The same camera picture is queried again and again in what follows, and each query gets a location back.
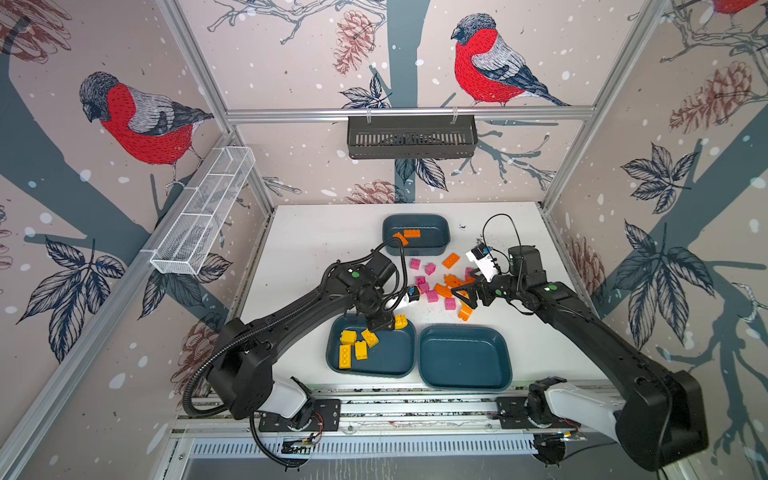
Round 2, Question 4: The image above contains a yellow square lego brick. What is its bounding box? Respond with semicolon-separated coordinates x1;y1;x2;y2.
394;315;408;330

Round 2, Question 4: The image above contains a yellow tall lego brick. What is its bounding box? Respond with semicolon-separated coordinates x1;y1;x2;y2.
354;341;368;361

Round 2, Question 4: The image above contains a yellow long lego brick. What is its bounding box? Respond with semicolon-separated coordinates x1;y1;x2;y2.
338;344;353;370

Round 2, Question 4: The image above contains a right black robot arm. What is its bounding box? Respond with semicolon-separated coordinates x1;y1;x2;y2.
452;243;709;472

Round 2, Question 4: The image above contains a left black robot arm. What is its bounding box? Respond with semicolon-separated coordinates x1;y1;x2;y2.
182;237;409;429

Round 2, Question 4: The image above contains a near left teal bin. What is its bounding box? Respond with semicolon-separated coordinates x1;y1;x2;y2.
326;314;416;378

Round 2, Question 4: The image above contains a teal bin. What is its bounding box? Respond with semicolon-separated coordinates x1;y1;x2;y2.
418;324;513;391
326;314;416;378
382;214;451;257

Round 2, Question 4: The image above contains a near right teal bin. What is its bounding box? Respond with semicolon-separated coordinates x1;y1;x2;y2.
418;324;513;391

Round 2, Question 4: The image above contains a far teal bin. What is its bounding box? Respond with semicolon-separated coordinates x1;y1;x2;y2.
382;214;451;257

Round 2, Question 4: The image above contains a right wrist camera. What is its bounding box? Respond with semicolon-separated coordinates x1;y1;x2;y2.
467;242;499;282

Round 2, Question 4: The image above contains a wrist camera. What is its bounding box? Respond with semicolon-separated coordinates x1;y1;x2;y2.
397;286;421;309
467;242;499;282

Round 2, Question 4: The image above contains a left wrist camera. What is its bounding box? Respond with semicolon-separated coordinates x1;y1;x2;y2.
397;286;421;309

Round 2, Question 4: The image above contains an aluminium mounting rail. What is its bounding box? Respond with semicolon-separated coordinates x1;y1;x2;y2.
170;389;625;436

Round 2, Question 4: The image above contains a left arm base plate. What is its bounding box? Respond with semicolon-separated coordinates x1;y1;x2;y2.
258;398;341;433

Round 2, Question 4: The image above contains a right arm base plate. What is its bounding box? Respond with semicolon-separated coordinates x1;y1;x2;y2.
495;396;580;431

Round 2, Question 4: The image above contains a black hanging wire basket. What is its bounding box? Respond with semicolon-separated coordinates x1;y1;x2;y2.
347;115;478;160

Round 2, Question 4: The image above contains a white mesh wall shelf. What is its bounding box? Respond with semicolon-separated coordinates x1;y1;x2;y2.
150;146;255;275

